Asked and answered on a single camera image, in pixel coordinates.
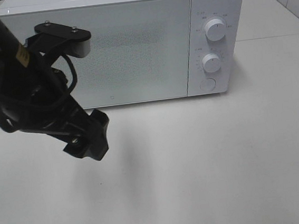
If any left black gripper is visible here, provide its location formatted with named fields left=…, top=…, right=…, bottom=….
left=0, top=63, right=110, bottom=161

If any white timer knob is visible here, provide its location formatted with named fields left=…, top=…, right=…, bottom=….
left=201, top=53, right=221, bottom=73

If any upper white power knob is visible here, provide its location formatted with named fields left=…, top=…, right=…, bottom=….
left=204, top=16, right=226, bottom=42

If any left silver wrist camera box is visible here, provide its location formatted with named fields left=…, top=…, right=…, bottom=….
left=26, top=22, right=91, bottom=64

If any round door release button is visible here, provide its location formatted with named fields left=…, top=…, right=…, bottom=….
left=200, top=78, right=216, bottom=91

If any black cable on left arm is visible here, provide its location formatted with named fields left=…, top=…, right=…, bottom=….
left=14, top=52, right=82, bottom=114

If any white microwave oven body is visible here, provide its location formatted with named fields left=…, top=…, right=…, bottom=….
left=0, top=0, right=242, bottom=98

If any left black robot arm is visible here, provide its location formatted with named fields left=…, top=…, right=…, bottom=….
left=0, top=20, right=109, bottom=161

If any white microwave door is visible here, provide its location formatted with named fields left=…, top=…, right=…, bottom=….
left=1, top=0, right=190, bottom=109

